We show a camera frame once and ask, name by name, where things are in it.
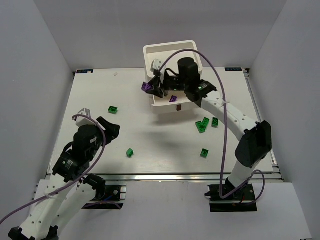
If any purple lego plate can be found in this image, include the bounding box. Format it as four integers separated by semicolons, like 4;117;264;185
141;82;153;92

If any white drawer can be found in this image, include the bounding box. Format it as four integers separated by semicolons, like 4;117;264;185
149;91;199;115

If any purple lego brick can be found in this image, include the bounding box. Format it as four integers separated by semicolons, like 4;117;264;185
169;95;178;103

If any white three-drawer storage box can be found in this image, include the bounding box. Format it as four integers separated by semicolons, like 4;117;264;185
142;39;204;116

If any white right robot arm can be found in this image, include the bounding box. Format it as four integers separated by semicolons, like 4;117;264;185
146;57;272;198

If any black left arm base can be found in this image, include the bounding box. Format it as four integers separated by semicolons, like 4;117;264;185
77;173;127;210

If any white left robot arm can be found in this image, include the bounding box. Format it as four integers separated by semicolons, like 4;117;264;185
8;114;121;240

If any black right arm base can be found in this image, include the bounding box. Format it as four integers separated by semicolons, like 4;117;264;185
204;184;258;213

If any green small lego brick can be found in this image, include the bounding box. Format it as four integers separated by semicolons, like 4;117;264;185
126;148;134;158

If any blue right corner label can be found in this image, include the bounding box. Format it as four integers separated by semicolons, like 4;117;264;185
224;67;243;72

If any blue corner label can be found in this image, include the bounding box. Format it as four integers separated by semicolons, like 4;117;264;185
76;69;94;74
224;67;243;72

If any green long lego brick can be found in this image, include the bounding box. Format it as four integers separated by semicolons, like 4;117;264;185
201;117;210;129

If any green upright lego brick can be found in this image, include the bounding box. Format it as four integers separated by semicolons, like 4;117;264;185
211;117;219;128

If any blue left corner label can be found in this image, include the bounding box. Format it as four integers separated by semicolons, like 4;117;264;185
76;69;94;74

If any green square lego brick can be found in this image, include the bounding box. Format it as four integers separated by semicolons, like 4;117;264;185
200;148;209;158

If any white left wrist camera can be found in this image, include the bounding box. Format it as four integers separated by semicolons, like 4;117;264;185
72;108;93;128

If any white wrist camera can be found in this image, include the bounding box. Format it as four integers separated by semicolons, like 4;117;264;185
72;108;93;128
150;59;163;73

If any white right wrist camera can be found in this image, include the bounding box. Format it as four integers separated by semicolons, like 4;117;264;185
150;59;163;73

